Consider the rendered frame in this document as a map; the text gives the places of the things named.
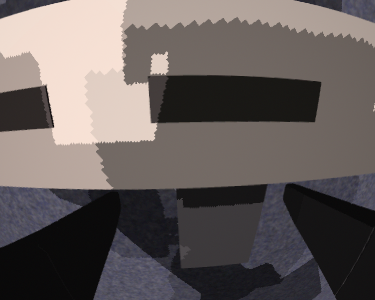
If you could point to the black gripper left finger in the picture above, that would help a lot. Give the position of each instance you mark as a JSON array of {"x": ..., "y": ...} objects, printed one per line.
[{"x": 64, "y": 260}]

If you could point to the black two-prong plug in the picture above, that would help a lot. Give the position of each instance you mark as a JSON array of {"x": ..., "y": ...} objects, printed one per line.
[{"x": 217, "y": 225}]

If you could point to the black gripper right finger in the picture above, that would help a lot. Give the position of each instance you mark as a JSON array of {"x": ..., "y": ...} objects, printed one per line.
[{"x": 341, "y": 236}]

